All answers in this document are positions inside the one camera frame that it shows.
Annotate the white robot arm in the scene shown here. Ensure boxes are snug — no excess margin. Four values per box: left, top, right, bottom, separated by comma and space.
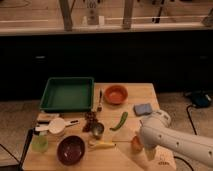
139, 110, 213, 168

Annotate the red orange bowl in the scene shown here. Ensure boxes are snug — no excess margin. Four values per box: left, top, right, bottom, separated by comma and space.
104, 85, 128, 105

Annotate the dark purple bowl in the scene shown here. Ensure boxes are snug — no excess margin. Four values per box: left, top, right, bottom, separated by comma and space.
57, 135, 85, 166

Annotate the blue sponge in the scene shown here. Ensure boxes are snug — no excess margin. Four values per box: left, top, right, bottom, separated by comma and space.
133, 103, 152, 116

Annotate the green chili pepper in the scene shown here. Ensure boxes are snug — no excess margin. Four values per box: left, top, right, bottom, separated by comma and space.
109, 112, 128, 131

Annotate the yellow banana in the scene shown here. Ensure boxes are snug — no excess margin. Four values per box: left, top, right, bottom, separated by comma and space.
88, 140, 116, 149

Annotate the small metal cup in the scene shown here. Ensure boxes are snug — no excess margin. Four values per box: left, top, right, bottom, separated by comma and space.
91, 122, 104, 139

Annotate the brown grape bunch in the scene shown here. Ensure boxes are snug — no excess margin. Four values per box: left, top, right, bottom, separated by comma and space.
82, 111, 98, 132

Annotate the black blue device on floor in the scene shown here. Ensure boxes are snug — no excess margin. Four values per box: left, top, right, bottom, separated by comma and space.
184, 91, 212, 108

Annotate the green plastic tray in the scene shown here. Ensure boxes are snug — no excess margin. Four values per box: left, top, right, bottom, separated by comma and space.
40, 77, 94, 113

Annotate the green transparent cup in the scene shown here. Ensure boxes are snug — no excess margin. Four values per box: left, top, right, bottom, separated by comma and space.
31, 135, 48, 153

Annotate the black power cable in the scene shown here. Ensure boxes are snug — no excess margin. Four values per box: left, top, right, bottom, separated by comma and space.
173, 104, 200, 171

